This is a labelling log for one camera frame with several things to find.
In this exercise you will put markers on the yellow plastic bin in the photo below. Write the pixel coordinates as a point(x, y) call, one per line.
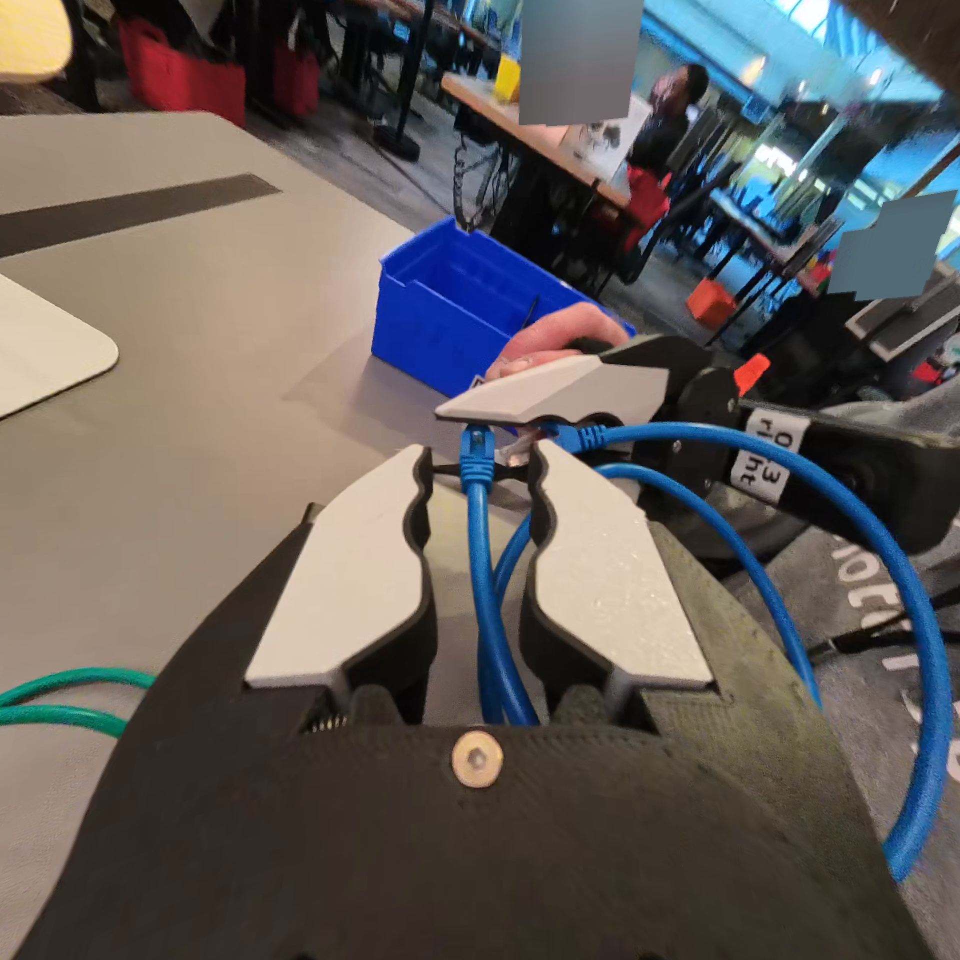
point(508, 79)

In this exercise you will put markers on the black pole stand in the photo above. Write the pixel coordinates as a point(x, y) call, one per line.
point(401, 135)

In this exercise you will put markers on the person's right hand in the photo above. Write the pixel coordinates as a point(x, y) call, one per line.
point(570, 330)

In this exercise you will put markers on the orange box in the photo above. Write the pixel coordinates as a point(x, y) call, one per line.
point(711, 302)

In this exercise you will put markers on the wooden table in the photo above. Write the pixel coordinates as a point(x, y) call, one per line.
point(525, 139)

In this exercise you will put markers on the red bag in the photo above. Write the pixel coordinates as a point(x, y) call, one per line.
point(296, 79)

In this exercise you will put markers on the red storage bin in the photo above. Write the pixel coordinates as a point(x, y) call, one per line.
point(187, 79)

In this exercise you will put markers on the blue plastic bin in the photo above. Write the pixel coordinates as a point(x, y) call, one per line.
point(442, 315)

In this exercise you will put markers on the red chair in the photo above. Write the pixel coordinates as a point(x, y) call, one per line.
point(641, 202)

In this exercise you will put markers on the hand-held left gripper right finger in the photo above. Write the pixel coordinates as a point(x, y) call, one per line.
point(615, 592)

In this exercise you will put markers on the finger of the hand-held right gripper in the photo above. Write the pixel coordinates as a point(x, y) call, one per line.
point(555, 386)

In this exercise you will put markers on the black tape strip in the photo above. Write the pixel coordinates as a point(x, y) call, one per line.
point(135, 210)

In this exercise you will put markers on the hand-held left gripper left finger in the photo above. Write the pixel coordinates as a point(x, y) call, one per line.
point(352, 570)

